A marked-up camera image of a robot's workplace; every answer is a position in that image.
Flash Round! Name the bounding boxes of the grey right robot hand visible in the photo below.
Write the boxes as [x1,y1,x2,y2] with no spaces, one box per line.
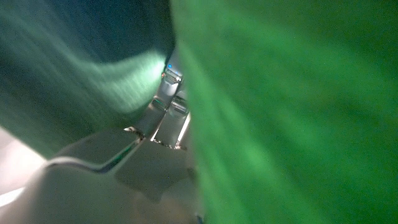
[0,51,206,224]

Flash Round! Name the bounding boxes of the green cloth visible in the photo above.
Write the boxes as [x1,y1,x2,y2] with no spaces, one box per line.
[0,0,398,224]

